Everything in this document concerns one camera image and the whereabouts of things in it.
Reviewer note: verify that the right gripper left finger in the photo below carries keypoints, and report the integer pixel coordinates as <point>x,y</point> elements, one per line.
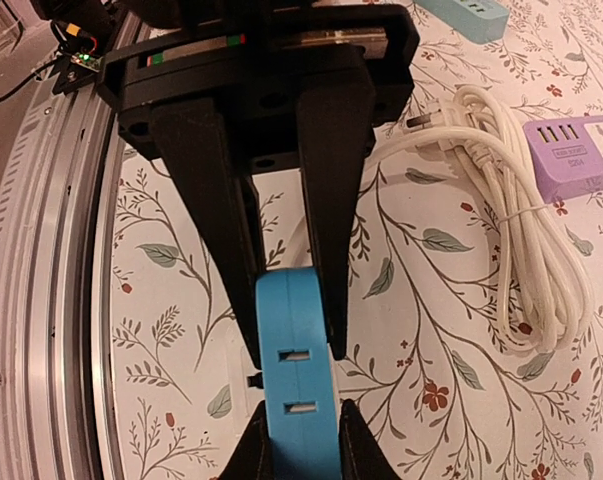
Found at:
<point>252,458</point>

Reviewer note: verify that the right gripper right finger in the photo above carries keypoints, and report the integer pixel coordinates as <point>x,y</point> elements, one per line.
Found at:
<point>361,456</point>

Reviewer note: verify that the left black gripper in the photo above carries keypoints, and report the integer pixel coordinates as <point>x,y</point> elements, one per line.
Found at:
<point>273,69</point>

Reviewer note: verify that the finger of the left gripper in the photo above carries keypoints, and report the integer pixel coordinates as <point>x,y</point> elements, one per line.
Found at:
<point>198,151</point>

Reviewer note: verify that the blue plug adapter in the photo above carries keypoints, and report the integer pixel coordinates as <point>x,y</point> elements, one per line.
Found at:
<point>297,376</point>

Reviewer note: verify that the teal power strip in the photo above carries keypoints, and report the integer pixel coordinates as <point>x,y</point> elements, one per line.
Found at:
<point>479,21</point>

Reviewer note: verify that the purple power strip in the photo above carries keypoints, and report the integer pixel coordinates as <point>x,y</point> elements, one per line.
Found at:
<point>567,156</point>

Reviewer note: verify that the white power strip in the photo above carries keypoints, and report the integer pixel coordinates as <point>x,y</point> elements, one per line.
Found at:
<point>240,368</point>

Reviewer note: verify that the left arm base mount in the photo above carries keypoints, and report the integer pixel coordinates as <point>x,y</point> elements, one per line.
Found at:
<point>85,32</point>

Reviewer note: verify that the aluminium front rail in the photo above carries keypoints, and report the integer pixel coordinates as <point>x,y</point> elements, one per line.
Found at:
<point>61,168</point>

